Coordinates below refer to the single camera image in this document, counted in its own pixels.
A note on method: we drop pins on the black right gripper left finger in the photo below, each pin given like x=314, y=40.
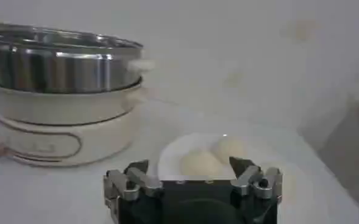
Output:
x=136, y=179

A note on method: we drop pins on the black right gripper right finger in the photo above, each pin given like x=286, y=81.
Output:
x=252, y=179

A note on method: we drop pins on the white steamed bun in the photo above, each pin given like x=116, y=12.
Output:
x=201, y=163
x=231, y=147

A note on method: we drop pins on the white round plate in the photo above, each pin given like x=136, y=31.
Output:
x=173, y=152

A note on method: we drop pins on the white electric cooking pot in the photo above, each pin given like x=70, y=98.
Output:
x=63, y=134

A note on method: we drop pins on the white side desk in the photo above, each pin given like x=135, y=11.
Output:
x=346, y=143

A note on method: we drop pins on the steel steamer basket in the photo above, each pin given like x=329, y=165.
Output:
x=60, y=64

